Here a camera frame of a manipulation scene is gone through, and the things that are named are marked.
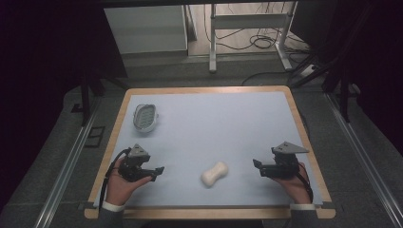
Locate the black floor socket plate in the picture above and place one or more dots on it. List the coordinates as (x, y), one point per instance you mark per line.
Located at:
(95, 136)

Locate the aluminium floor rail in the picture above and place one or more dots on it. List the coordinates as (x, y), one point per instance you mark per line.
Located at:
(364, 152)
(66, 164)

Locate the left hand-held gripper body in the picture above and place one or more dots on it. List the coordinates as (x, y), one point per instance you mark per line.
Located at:
(134, 164)

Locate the white cabinet panel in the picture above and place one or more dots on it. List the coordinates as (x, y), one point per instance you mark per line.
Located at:
(145, 28)

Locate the person's right hand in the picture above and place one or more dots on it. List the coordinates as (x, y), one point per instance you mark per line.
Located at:
(296, 188)

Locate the grey soap dish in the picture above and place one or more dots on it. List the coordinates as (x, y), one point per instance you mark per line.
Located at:
(145, 117)

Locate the white metal stand frame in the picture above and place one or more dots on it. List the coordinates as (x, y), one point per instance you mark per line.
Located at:
(250, 21)

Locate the black metal stand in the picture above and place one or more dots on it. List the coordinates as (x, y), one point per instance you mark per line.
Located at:
(343, 91)
(85, 95)

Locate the person's left hand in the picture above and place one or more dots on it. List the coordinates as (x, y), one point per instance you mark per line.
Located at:
(122, 186)

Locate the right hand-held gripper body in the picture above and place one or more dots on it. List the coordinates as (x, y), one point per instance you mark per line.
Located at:
(285, 163)

